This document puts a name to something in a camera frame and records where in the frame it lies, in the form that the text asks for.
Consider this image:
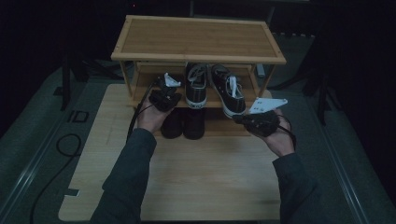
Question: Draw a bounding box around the black floor cable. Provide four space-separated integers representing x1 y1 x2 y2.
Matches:
29 133 82 224

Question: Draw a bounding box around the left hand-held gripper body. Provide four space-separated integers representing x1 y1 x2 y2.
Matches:
148 72 183 113

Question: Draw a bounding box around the black metal stand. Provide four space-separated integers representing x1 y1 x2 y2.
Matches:
60 52 92 111
303 68 342 125

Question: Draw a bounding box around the black mesh sneaker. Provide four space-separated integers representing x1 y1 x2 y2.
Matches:
161 111 184 140
182 107 206 140

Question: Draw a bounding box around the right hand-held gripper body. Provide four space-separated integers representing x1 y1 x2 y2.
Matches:
246 97 289 138

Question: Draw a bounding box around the person's right hand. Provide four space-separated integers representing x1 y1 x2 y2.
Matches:
262 107 297 158

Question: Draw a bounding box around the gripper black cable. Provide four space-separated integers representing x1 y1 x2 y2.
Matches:
276 115 297 150
125 78 163 143

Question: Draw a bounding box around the wooden three-tier shoe rack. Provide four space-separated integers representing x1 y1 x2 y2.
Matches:
110 14 288 137

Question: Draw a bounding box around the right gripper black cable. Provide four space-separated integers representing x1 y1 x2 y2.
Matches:
276 115 297 150

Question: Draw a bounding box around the black white canvas shoe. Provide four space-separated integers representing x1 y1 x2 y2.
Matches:
185 63 209 110
210 63 247 119

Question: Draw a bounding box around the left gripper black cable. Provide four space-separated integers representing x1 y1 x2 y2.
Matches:
125 78 163 143

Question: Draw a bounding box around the person's left hand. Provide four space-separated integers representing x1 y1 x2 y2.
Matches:
135 97 176 134

